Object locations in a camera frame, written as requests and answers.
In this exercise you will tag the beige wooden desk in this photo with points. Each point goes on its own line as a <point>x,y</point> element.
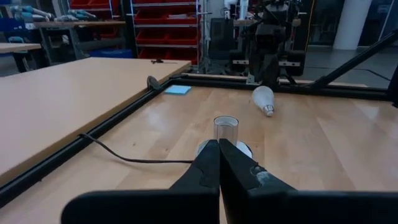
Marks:
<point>77,93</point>

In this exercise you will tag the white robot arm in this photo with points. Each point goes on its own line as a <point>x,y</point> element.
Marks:
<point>242,7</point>

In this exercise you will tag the black hex key with screws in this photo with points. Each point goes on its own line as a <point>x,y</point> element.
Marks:
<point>157,61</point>

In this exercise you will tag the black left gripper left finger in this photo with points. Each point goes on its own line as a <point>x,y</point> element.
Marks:
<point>199,193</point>

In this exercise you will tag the small beige table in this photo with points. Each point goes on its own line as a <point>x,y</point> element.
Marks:
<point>18,47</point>

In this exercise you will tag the blue storage bin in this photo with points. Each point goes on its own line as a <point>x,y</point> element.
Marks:
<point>112,53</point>

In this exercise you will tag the black frame clamp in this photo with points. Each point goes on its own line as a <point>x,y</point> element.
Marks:
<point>152,83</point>

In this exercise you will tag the black aluminium frame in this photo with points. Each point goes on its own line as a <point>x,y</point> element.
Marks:
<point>99,130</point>

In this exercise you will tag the wooden top workbench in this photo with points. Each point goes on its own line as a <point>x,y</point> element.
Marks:
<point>77,24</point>

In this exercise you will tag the chrome lamp socket base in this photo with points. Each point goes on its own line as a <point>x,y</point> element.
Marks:
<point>226,129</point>

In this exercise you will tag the black office chair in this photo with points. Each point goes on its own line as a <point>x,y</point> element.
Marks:
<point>221,37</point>

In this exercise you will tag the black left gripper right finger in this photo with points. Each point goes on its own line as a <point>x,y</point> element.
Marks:
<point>248,196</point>

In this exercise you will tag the blue sticky note pad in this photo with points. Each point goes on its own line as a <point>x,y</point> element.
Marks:
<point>178,90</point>

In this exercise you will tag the grey power tool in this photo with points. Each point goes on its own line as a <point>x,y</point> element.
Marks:
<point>31,12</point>
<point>77,15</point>

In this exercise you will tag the red bin shelf rack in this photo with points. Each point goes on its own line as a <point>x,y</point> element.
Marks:
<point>93,3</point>
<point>164,37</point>

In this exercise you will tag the white round pillar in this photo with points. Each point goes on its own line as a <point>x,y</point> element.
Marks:
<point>352,25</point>

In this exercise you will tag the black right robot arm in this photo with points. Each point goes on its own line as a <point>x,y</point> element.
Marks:
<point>269,34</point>

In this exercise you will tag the white lightbulb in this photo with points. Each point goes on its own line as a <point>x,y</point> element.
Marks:
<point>263,96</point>

